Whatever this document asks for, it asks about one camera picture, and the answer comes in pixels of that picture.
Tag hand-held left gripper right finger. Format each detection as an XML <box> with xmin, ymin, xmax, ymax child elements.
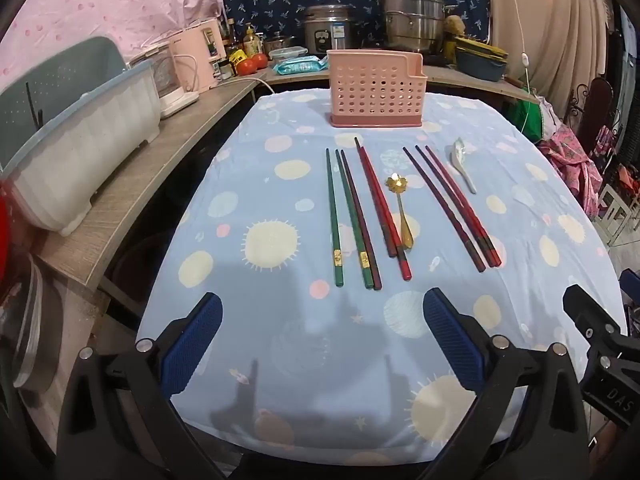
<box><xmin>422</xmin><ymin>287</ymin><xmax>591</xmax><ymax>480</ymax></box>

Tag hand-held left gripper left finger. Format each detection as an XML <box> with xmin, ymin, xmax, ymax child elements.
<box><xmin>56</xmin><ymin>291</ymin><xmax>224</xmax><ymax>480</ymax></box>

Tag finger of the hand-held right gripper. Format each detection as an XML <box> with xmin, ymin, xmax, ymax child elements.
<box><xmin>619</xmin><ymin>269</ymin><xmax>640</xmax><ymax>311</ymax></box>
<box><xmin>562</xmin><ymin>284</ymin><xmax>628</xmax><ymax>361</ymax></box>

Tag bright red chopstick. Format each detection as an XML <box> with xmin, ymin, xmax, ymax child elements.
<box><xmin>359</xmin><ymin>146</ymin><xmax>413</xmax><ymax>281</ymax></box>

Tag dark brown chopstick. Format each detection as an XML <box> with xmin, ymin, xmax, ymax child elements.
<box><xmin>341</xmin><ymin>149</ymin><xmax>383</xmax><ymax>291</ymax></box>

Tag golden flower spoon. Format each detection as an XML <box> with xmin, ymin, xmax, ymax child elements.
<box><xmin>385</xmin><ymin>172</ymin><xmax>416</xmax><ymax>251</ymax></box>

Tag pink perforated utensil basket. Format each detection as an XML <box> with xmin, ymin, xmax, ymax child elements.
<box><xmin>326</xmin><ymin>49</ymin><xmax>429</xmax><ymax>129</ymax></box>

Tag blue printed tablecloth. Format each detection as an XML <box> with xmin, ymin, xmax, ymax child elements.
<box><xmin>136</xmin><ymin>87</ymin><xmax>630</xmax><ymax>466</ymax></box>

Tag white stool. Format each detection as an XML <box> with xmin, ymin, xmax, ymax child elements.
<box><xmin>592</xmin><ymin>185</ymin><xmax>640</xmax><ymax>248</ymax></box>

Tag pink floral cloth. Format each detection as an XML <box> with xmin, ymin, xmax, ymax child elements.
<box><xmin>537</xmin><ymin>110</ymin><xmax>606</xmax><ymax>221</ymax></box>

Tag clear glass lid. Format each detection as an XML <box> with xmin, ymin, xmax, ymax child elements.
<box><xmin>0</xmin><ymin>255</ymin><xmax>46</xmax><ymax>391</ymax></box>

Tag dark metal chair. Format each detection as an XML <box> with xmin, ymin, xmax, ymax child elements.
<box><xmin>570</xmin><ymin>77</ymin><xmax>616</xmax><ymax>136</ymax></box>

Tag green cloth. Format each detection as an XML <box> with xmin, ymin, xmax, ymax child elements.
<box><xmin>510</xmin><ymin>97</ymin><xmax>546</xmax><ymax>143</ymax></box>

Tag hanging dark clothes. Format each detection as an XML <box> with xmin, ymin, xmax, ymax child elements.
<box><xmin>605</xmin><ymin>5</ymin><xmax>640</xmax><ymax>161</ymax></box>

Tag white dish box grey lid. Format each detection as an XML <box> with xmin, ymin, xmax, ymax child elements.
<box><xmin>0</xmin><ymin>35</ymin><xmax>163</xmax><ymax>238</ymax></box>

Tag blue container with yellow lid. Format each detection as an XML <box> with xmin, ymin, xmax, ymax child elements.
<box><xmin>455</xmin><ymin>37</ymin><xmax>510</xmax><ymax>83</ymax></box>

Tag clear appliance with white base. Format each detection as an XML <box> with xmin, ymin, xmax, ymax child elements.
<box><xmin>127</xmin><ymin>45</ymin><xmax>201</xmax><ymax>121</ymax></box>

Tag beige curtain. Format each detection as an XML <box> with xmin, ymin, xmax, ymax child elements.
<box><xmin>485</xmin><ymin>0</ymin><xmax>616</xmax><ymax>111</ymax></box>

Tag pink electric kettle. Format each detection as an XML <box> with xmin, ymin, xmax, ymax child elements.
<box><xmin>167</xmin><ymin>17</ymin><xmax>226</xmax><ymax>96</ymax></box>

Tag blue wet wipes packet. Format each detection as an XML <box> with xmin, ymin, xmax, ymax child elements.
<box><xmin>272</xmin><ymin>56</ymin><xmax>331</xmax><ymax>77</ymax></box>

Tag clear food container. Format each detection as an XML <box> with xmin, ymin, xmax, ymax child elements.
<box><xmin>269</xmin><ymin>45</ymin><xmax>308</xmax><ymax>61</ymax></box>

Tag small steel pot with lid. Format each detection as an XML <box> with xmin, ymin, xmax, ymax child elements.
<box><xmin>262</xmin><ymin>32</ymin><xmax>296</xmax><ymax>53</ymax></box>

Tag steel steamer pot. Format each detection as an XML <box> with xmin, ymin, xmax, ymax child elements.
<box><xmin>382</xmin><ymin>0</ymin><xmax>446</xmax><ymax>56</ymax></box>

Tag steel rice cooker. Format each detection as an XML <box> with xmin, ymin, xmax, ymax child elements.
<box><xmin>301</xmin><ymin>4</ymin><xmax>358</xmax><ymax>58</ymax></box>

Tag pink dotted cloth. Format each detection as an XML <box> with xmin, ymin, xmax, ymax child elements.
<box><xmin>0</xmin><ymin>0</ymin><xmax>226</xmax><ymax>96</ymax></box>

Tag white cable with switch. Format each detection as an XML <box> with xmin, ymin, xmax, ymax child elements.
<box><xmin>502</xmin><ymin>0</ymin><xmax>538</xmax><ymax>106</ymax></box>

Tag white kettle power cable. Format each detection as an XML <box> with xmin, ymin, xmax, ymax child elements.
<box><xmin>220</xmin><ymin>76</ymin><xmax>275</xmax><ymax>96</ymax></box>

